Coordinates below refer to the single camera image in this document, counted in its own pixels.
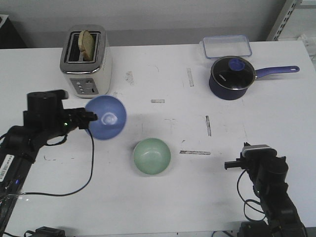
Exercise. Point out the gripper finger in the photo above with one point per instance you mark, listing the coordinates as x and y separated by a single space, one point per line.
89 116

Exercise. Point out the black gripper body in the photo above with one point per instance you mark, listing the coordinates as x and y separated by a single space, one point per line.
45 114
241 162

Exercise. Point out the blue bowl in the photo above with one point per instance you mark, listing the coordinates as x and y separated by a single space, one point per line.
111 117

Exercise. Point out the green bowl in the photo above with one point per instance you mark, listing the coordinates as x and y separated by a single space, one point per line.
151 156

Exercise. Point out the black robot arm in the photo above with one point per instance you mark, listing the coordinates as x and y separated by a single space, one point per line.
18 151
267 173

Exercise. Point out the white silver toaster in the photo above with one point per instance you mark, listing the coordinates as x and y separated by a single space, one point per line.
88 78

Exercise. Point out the toast slice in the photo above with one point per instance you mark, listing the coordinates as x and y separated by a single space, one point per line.
86 44

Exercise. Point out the blue saucepan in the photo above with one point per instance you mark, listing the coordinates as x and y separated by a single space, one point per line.
228 94

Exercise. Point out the glass pot lid blue knob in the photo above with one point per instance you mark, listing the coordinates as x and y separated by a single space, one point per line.
232 72

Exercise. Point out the clear plastic container blue rim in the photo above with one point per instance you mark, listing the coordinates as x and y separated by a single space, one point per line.
229 45

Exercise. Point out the white metal shelf upright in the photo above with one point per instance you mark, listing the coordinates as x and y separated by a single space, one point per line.
296 21

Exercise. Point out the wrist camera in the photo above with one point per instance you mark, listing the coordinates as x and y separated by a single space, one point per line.
257 150

